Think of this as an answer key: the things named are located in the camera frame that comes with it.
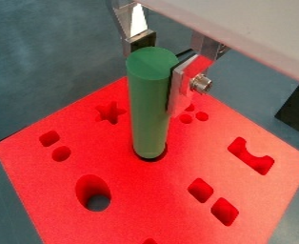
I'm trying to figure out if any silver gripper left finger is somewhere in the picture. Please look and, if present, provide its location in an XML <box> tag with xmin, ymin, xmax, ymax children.
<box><xmin>105</xmin><ymin>0</ymin><xmax>156</xmax><ymax>56</ymax></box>

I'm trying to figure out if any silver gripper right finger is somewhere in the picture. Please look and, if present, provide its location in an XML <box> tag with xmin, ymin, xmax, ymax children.
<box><xmin>166</xmin><ymin>31</ymin><xmax>231</xmax><ymax>117</ymax></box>

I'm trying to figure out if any green cylinder peg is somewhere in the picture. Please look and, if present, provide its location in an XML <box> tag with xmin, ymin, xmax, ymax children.
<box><xmin>125</xmin><ymin>47</ymin><xmax>177</xmax><ymax>159</ymax></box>

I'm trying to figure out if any red shape sorter board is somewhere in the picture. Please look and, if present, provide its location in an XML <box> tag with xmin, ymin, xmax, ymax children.
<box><xmin>0</xmin><ymin>80</ymin><xmax>299</xmax><ymax>244</ymax></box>

